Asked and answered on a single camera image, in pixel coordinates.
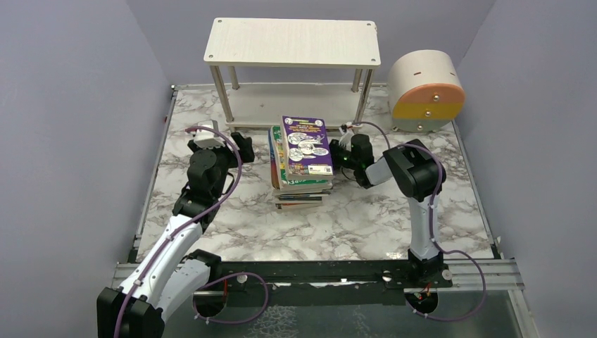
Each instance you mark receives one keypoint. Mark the purple cartoon book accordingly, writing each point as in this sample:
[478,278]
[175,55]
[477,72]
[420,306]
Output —
[307,154]

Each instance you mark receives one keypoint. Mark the white two-tier shelf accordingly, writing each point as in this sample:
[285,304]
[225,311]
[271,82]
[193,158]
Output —
[264,68]

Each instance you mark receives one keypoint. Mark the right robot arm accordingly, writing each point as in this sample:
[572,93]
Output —
[419,177]

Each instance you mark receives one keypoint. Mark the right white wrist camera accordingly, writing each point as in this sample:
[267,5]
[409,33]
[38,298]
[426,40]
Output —
[347,133]

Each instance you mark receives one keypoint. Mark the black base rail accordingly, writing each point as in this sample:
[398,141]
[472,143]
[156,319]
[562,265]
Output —
[213,284]

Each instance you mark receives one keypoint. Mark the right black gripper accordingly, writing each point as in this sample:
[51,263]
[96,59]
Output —
[337,148]

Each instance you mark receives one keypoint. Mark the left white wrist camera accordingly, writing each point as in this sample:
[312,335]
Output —
[206,139]

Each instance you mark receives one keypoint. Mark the green 104-storey treehouse book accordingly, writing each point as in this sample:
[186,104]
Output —
[279,178]

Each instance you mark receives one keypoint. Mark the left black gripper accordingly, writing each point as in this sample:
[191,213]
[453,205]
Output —
[242,146]

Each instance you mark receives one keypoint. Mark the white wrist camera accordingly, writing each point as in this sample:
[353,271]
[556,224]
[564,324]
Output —
[347,133]
[206,139]

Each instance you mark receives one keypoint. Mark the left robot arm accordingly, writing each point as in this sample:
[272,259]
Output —
[158,261]

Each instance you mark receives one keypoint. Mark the round wooden drawer box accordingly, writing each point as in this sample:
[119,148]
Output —
[424,91]

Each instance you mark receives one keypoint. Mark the red bottom books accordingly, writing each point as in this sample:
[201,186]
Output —
[297,200]

